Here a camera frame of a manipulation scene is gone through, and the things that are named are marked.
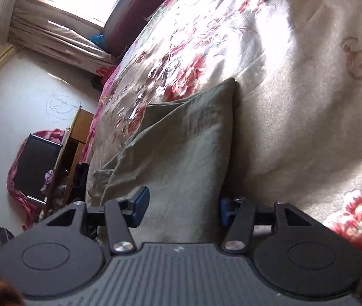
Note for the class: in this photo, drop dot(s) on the grey-green pants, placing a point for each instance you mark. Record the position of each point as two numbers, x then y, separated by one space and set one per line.
184 159

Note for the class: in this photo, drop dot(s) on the floral satin bed blanket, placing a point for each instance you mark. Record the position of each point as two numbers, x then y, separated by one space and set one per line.
296 102

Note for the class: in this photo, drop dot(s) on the wooden desk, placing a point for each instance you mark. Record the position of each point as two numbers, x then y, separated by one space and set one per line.
72 140

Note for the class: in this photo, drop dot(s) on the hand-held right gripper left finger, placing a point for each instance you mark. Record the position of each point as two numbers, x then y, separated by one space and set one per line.
141 207

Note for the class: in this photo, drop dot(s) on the blue plastic bag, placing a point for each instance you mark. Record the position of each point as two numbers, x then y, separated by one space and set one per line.
98 40

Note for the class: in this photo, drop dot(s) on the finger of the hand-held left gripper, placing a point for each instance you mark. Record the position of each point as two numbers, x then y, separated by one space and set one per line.
3 238

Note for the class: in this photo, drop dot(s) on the red bag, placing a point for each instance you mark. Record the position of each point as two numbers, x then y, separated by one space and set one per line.
106 73

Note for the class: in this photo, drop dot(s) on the maroon padded bench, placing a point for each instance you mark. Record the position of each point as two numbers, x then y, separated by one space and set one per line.
136 12

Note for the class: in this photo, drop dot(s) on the purple white cloth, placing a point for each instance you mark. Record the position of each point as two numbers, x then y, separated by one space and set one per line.
50 180

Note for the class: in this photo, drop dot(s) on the beige curtain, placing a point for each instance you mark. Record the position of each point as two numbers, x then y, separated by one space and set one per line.
59 41

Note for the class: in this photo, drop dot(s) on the pink cloth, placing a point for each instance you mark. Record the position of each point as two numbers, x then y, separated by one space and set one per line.
15 194

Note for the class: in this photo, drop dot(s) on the black monitor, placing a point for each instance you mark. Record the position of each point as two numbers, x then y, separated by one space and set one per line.
35 165

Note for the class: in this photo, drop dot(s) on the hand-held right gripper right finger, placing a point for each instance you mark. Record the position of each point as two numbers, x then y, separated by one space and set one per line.
226 212

